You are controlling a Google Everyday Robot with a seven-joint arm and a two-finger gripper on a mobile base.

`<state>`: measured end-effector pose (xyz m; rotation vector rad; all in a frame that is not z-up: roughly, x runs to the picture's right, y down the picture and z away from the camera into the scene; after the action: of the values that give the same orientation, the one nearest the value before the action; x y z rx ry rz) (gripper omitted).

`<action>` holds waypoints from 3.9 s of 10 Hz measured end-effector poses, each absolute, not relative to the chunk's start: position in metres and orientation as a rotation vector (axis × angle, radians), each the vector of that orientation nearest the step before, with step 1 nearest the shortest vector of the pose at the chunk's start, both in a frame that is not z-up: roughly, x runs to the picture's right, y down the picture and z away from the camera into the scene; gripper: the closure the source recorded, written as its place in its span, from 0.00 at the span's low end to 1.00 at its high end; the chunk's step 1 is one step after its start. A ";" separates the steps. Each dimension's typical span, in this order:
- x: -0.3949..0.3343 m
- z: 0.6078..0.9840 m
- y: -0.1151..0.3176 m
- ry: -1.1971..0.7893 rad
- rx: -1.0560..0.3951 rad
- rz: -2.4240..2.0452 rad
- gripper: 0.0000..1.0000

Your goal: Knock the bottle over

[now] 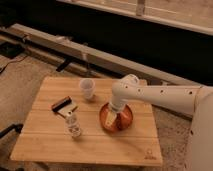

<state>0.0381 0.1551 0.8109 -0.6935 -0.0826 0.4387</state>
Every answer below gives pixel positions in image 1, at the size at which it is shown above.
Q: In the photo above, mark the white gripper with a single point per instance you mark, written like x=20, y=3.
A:
x=111, y=116

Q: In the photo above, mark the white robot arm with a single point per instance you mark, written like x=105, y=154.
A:
x=194, y=100

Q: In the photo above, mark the orange round plate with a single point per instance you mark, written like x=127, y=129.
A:
x=119, y=124

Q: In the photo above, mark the white paper cup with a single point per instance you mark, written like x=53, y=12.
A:
x=87, y=87

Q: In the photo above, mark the wooden table board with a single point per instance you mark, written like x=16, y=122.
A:
x=45, y=137

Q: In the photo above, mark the long white rail beam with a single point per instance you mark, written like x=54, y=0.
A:
x=97, y=57

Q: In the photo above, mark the black handle at left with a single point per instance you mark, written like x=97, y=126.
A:
x=16, y=127

